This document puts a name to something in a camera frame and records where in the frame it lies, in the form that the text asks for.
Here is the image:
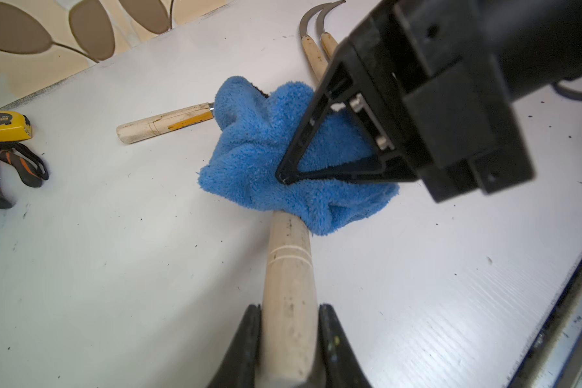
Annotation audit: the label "blue grey microfiber rag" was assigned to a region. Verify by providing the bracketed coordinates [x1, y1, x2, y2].
[198, 76, 399, 235]

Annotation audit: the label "yellow tape measure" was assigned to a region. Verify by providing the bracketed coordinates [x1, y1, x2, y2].
[0, 111, 33, 142]

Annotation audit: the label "red handled pliers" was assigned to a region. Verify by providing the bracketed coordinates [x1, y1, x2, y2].
[0, 142, 49, 210]

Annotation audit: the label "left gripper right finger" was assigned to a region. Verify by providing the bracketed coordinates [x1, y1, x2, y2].
[318, 304, 372, 388]

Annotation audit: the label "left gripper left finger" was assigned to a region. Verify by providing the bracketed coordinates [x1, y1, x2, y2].
[208, 304, 261, 388]

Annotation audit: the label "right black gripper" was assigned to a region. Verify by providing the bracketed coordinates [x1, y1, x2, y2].
[275, 1, 582, 201]

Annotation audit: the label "sickle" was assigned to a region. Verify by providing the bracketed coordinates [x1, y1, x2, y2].
[316, 0, 346, 60]
[299, 3, 329, 83]
[257, 211, 318, 387]
[116, 103, 214, 145]

